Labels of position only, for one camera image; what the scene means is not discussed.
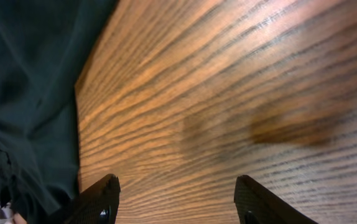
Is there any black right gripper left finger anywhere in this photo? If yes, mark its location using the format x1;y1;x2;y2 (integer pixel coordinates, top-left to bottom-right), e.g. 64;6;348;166
46;174;121;224

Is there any black polo shirt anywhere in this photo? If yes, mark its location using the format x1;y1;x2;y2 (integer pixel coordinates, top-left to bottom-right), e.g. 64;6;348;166
0;0;116;223

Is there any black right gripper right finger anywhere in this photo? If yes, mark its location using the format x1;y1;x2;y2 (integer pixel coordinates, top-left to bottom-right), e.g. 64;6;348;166
234;175;317;224

